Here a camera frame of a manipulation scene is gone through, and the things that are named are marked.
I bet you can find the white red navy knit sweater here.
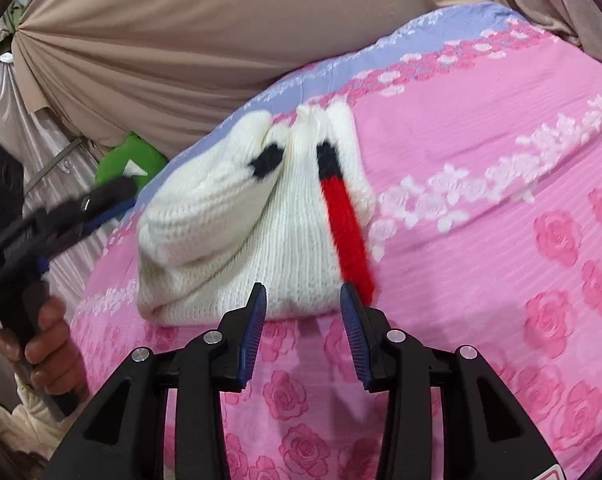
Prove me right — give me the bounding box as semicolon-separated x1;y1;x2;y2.
136;102;375;326

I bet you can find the white sleeve forearm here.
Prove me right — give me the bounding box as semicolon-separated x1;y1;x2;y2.
0;376;87;460

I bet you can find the person's left hand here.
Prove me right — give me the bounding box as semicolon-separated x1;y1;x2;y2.
0;296;89;402

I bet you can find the green plush cushion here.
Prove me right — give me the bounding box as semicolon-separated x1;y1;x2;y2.
95;132;167;192

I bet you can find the beige draped curtain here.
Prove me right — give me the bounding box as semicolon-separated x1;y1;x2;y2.
12;0;486;156

